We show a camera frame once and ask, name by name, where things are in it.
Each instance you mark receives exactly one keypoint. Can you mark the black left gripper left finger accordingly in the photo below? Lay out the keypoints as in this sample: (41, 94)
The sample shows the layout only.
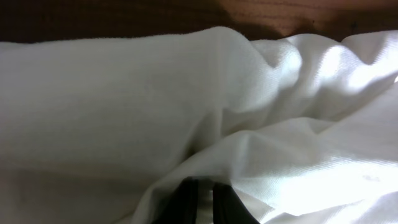
(182, 205)

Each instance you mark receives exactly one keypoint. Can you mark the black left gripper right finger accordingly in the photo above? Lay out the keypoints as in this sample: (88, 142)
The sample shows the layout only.
(228, 208)

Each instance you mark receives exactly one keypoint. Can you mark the white printed t-shirt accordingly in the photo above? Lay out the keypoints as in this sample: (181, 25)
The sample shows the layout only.
(102, 130)

